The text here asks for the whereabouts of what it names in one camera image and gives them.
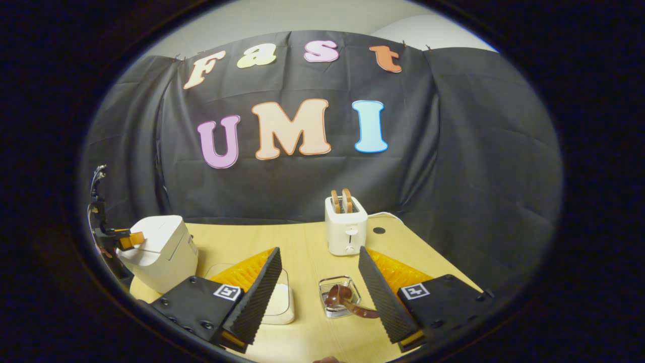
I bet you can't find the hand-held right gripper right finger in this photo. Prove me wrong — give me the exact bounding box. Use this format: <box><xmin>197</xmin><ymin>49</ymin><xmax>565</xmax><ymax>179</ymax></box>
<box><xmin>358</xmin><ymin>247</ymin><xmax>494</xmax><ymax>353</ymax></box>

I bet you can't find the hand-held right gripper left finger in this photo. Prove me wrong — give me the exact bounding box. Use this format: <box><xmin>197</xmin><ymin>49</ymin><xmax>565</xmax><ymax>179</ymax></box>
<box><xmin>150</xmin><ymin>247</ymin><xmax>283</xmax><ymax>354</ymax></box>

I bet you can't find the white rice cooker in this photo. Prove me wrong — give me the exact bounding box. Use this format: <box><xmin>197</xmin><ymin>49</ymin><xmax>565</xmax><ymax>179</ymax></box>
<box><xmin>117</xmin><ymin>215</ymin><xmax>199</xmax><ymax>294</ymax></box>

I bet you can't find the clear wire chopstick holder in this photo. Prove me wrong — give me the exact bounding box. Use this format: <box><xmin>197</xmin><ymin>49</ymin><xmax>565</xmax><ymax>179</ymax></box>
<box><xmin>319</xmin><ymin>275</ymin><xmax>362</xmax><ymax>319</ymax></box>

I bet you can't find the brown wooden spoon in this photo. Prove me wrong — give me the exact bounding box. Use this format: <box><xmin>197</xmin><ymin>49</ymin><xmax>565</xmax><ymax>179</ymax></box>
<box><xmin>325</xmin><ymin>284</ymin><xmax>379</xmax><ymax>319</ymax></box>

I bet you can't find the clear plastic rice container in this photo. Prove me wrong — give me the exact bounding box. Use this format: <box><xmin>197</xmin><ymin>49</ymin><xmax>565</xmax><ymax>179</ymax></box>
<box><xmin>204</xmin><ymin>262</ymin><xmax>295</xmax><ymax>325</ymax></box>

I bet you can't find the white toaster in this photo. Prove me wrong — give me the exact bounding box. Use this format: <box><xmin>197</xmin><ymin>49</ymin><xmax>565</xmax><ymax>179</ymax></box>
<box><xmin>325</xmin><ymin>196</ymin><xmax>368</xmax><ymax>256</ymax></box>

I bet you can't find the black backdrop cloth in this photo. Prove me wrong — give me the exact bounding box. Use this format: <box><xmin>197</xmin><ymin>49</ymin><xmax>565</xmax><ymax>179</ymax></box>
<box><xmin>83</xmin><ymin>30</ymin><xmax>562</xmax><ymax>298</ymax></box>

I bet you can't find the white toaster cable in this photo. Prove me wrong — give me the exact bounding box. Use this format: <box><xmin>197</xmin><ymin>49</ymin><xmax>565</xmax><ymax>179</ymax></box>
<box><xmin>367</xmin><ymin>212</ymin><xmax>405</xmax><ymax>226</ymax></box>

